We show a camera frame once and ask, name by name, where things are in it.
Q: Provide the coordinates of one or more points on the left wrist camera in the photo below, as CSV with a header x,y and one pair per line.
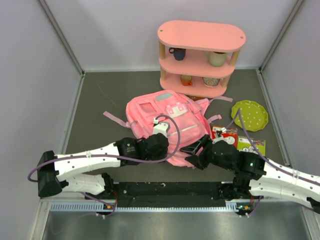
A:
x,y
160,127

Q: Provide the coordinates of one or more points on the pink three-tier wooden shelf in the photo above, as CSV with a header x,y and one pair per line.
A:
x,y
196,37

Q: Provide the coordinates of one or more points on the pink student backpack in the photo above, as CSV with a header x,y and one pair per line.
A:
x,y
189,115

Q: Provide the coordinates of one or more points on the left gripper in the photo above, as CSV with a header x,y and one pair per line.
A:
x,y
162,154

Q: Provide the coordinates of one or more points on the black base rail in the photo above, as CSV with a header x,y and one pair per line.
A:
x,y
173,194

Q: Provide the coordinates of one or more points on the orange cup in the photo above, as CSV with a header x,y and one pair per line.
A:
x,y
186,80

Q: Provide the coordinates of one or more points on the patterned flower-shaped bowl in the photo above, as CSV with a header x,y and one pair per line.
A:
x,y
211,82

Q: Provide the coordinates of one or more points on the green polka dot plate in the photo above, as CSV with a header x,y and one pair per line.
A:
x,y
254,116

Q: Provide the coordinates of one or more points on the beige ceramic mug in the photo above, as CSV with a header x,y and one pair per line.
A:
x,y
216,59

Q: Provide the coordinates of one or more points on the dark blue mug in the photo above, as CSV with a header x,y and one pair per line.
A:
x,y
178,53

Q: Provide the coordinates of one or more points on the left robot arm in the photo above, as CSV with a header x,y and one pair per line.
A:
x,y
57,173

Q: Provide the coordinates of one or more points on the red cartoon book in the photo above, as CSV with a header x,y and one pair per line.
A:
x,y
230,136

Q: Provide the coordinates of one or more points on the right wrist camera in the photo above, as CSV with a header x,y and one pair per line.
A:
x,y
219,133

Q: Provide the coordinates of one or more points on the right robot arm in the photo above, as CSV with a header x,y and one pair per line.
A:
x,y
254,176

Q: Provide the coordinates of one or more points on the brown leather wallet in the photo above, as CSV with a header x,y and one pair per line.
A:
x,y
195,98

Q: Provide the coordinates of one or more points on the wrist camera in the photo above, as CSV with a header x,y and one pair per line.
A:
x,y
160,127
219,133

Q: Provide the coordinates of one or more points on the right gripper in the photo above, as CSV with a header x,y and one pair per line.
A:
x,y
199,160

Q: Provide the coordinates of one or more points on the white cable duct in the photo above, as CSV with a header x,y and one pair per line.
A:
x,y
91,206

